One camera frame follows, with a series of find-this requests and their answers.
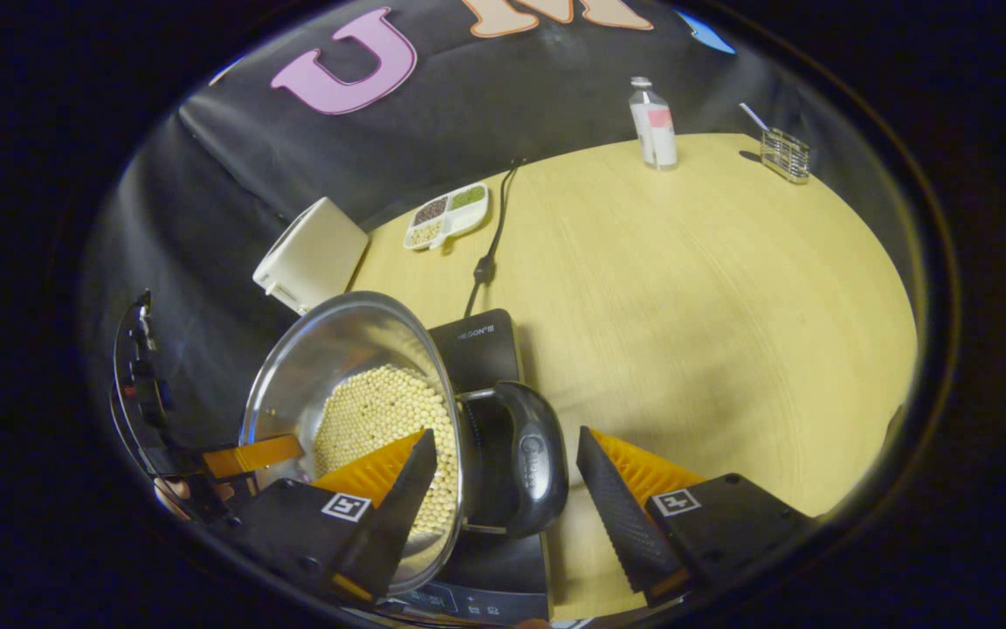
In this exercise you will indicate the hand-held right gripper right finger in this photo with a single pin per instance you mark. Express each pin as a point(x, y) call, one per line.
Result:
point(625, 533)

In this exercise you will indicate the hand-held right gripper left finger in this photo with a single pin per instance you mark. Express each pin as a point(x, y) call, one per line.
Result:
point(385, 533)

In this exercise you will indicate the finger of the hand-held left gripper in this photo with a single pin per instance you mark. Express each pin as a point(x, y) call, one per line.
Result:
point(250, 456)

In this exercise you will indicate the black induction cooktop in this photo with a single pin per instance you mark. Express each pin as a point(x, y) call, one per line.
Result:
point(485, 341)

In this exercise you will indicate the white toaster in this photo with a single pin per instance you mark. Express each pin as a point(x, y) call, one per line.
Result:
point(315, 258)

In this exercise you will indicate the white divided bean dish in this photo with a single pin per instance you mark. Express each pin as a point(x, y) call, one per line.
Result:
point(451, 214)

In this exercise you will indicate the clear bottle with pink label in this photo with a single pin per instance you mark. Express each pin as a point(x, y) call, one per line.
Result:
point(656, 127)

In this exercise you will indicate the striped straw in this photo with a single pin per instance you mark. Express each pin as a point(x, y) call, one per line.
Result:
point(753, 115)

